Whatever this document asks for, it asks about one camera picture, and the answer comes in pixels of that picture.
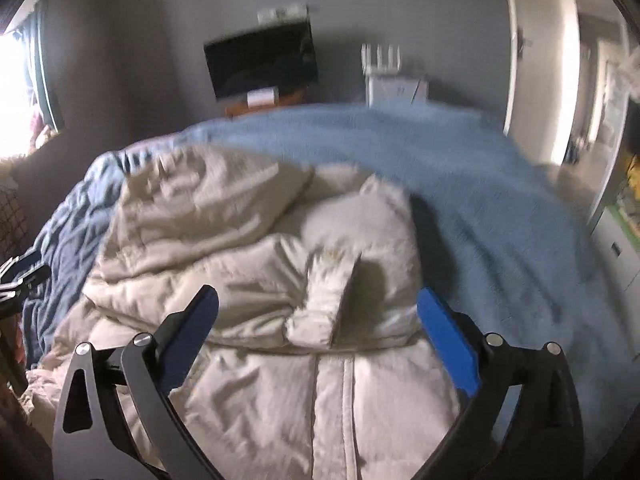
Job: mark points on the orange wooden shelf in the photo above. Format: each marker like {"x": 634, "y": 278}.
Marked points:
{"x": 290, "y": 97}

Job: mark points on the light blue fleece blanket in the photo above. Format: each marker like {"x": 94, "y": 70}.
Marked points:
{"x": 475, "y": 210}

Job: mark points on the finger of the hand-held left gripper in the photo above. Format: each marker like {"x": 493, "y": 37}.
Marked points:
{"x": 30, "y": 280}
{"x": 27, "y": 260}

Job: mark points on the yellow object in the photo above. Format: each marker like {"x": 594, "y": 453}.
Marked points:
{"x": 631, "y": 185}

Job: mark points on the white wall socket strip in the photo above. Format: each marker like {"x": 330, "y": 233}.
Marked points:
{"x": 282, "y": 13}

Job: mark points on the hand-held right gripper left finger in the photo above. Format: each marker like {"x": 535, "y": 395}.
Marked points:
{"x": 192, "y": 330}

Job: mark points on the white paper label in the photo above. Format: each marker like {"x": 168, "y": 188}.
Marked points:
{"x": 262, "y": 98}

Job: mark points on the dark curtain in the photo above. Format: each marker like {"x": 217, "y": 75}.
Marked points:
{"x": 47, "y": 70}

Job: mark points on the black monitor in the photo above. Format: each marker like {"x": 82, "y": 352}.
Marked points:
{"x": 260, "y": 60}

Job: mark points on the white cardboard box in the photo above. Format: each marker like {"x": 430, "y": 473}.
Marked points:
{"x": 397, "y": 91}

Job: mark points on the white cabinet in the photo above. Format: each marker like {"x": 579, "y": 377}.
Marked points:
{"x": 617, "y": 250}

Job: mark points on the white door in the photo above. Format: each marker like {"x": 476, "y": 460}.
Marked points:
{"x": 545, "y": 60}

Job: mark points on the white router with antennas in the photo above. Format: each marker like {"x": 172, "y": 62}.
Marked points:
{"x": 382, "y": 60}

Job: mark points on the white hooded puffer jacket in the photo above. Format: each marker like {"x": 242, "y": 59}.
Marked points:
{"x": 250, "y": 270}

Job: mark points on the hallway door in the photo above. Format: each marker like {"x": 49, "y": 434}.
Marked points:
{"x": 610, "y": 95}

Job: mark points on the black mesh bed rail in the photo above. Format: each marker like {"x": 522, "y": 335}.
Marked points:
{"x": 11, "y": 220}

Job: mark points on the blue quilted duvet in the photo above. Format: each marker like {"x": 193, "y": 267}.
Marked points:
{"x": 65, "y": 230}

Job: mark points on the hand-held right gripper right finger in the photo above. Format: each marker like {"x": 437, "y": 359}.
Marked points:
{"x": 447, "y": 340}

